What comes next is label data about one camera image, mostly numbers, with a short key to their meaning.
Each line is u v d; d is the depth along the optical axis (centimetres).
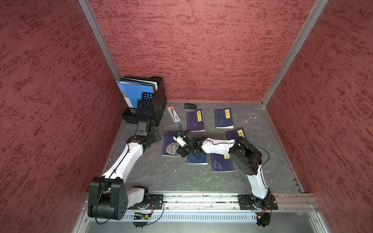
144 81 90
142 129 66
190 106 114
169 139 98
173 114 113
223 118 111
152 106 88
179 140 83
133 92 90
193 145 73
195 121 107
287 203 76
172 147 88
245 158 52
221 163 87
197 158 88
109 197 39
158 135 78
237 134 100
